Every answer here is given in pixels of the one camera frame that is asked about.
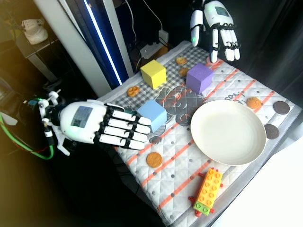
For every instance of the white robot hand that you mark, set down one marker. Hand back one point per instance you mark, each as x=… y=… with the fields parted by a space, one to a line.
x=80 y=123
x=214 y=14

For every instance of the purple foam cube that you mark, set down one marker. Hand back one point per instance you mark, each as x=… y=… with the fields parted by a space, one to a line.
x=198 y=76

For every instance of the blue foam cube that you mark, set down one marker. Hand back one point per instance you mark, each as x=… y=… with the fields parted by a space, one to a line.
x=154 y=113

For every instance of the yellow foam cube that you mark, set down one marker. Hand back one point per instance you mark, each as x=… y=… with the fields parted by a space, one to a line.
x=154 y=73

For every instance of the white round plate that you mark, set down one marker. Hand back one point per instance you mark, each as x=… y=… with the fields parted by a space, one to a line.
x=227 y=132

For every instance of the teal block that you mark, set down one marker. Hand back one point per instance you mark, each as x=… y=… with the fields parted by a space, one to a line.
x=129 y=109

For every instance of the white plug adapter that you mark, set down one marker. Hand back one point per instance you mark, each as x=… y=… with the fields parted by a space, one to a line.
x=163 y=35

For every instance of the pretzel shaped cookie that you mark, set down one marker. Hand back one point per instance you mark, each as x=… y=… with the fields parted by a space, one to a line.
x=133 y=91

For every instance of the flower shaped butter cookie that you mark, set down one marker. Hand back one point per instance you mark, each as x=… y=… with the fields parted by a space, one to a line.
x=184 y=71

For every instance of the white power strip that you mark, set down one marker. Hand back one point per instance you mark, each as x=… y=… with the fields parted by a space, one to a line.
x=151 y=50

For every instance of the round orange biscuit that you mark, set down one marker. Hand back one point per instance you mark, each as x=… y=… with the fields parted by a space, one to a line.
x=154 y=159

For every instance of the blue lit panel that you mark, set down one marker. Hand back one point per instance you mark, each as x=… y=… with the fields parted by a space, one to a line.
x=104 y=42

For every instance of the grey shelf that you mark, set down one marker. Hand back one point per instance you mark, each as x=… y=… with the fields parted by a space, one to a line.
x=35 y=50

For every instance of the orange swirl cookie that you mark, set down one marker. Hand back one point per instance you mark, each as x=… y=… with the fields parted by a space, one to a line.
x=253 y=102

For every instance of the white shoe shaped object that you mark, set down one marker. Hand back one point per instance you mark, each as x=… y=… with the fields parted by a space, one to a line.
x=35 y=32

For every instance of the grey quilt with bear print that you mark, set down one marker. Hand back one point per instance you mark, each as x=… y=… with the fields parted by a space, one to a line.
x=180 y=170

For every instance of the dark chocolate sandwich cookie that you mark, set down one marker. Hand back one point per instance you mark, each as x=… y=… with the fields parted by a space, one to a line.
x=272 y=131
x=281 y=107

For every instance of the orange and green toy brick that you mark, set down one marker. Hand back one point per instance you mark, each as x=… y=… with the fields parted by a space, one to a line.
x=209 y=189

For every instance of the white frame post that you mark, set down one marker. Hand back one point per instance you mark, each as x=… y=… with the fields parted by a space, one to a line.
x=71 y=47

